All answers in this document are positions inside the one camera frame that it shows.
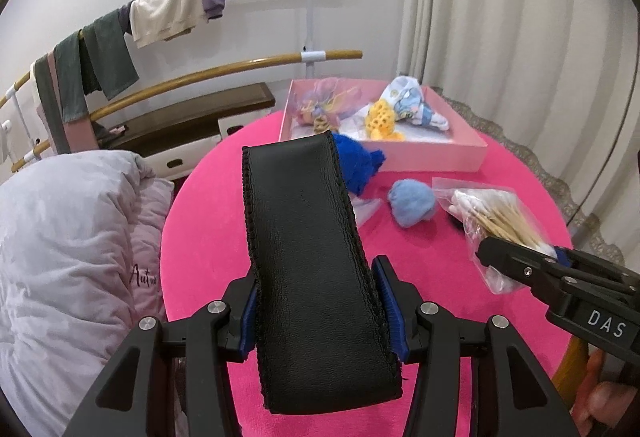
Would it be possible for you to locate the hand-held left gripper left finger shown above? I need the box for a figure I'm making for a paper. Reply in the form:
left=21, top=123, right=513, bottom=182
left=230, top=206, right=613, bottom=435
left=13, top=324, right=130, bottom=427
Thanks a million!
left=62, top=277, right=258, bottom=437

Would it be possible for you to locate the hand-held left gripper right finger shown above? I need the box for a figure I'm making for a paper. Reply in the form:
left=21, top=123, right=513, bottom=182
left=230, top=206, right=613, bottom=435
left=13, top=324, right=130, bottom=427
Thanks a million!
left=372, top=256, right=573, bottom=437

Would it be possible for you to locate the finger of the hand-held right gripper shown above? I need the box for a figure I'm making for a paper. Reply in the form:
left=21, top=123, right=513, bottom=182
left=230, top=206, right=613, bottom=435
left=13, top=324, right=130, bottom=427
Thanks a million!
left=475, top=237, right=640, bottom=313
left=554, top=248, right=640, bottom=290

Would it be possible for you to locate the clear bag of cotton swabs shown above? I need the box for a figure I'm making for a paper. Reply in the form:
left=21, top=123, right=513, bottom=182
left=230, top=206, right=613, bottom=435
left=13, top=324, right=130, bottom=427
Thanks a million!
left=432, top=177, right=558, bottom=295

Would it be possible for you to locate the black leather sleeve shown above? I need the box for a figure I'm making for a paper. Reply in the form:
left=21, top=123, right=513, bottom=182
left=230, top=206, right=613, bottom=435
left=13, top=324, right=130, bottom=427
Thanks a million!
left=241, top=132, right=403, bottom=415

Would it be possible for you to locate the pink cardboard box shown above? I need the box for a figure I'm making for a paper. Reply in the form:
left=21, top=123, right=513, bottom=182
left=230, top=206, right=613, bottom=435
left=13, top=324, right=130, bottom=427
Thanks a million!
left=278, top=78, right=489, bottom=172

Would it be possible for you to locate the printed cloth pouch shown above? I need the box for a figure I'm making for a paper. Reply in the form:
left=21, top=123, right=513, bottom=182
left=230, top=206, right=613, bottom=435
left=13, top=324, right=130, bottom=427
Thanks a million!
left=387, top=76, right=451, bottom=130

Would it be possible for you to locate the yellow crochet piece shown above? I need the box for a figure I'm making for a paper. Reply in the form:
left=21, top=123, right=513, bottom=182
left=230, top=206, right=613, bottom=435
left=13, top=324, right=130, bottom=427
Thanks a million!
left=363, top=98, right=407, bottom=141

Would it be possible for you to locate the organza bag of hair ties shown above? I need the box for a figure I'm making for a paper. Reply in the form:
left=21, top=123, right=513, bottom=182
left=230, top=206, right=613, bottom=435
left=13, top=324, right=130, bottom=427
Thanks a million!
left=295, top=77, right=363, bottom=134

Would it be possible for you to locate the person's right hand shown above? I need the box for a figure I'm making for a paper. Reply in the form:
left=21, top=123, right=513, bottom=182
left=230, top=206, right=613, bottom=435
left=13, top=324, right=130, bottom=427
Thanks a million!
left=575, top=349, right=628, bottom=437

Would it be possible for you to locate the round wooden table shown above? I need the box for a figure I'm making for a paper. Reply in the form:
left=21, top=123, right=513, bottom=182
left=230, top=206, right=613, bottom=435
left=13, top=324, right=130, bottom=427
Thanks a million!
left=552, top=337, right=596, bottom=398

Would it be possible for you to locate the round pink-covered table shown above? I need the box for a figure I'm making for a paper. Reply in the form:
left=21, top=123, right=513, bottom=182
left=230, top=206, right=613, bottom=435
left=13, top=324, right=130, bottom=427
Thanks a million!
left=161, top=109, right=573, bottom=437

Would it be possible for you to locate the light blue felt ball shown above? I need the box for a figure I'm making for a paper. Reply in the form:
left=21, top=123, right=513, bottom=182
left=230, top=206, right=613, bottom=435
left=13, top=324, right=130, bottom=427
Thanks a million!
left=387, top=179, right=437, bottom=228

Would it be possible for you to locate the dark blue fluffy ball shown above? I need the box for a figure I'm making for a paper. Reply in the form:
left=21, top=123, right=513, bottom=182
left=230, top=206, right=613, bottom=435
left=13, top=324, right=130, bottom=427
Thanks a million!
left=331, top=132, right=387, bottom=195

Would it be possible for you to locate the pale grey duvet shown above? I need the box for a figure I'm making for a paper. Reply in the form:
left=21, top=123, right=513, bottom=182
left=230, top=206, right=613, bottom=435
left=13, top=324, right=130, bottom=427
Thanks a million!
left=0, top=149, right=161, bottom=437

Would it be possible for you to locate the low brown and white cabinet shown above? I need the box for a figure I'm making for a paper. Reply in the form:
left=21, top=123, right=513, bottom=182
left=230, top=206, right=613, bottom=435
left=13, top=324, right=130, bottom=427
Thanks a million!
left=102, top=83, right=277, bottom=178

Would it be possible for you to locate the cream curtain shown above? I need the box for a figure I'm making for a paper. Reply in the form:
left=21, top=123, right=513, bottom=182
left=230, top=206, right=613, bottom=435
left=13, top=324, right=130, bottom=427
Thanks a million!
left=395, top=0, right=640, bottom=268

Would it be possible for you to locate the low wooden ballet bar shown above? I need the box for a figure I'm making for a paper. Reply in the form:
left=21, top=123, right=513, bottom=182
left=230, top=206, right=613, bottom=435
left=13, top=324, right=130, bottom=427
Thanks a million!
left=10, top=49, right=363, bottom=172

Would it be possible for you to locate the grey and pink cloth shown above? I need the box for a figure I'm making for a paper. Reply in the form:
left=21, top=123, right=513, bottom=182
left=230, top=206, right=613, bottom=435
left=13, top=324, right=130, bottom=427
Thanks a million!
left=31, top=52, right=101, bottom=155

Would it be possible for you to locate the cream cloth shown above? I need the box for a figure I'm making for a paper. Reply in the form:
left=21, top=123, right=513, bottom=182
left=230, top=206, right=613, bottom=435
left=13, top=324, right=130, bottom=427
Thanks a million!
left=129, top=0, right=210, bottom=50

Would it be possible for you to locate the white bar post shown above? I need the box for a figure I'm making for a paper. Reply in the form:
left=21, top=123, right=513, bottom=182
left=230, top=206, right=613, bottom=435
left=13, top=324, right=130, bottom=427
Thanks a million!
left=0, top=84, right=43, bottom=162
left=297, top=0, right=326, bottom=80

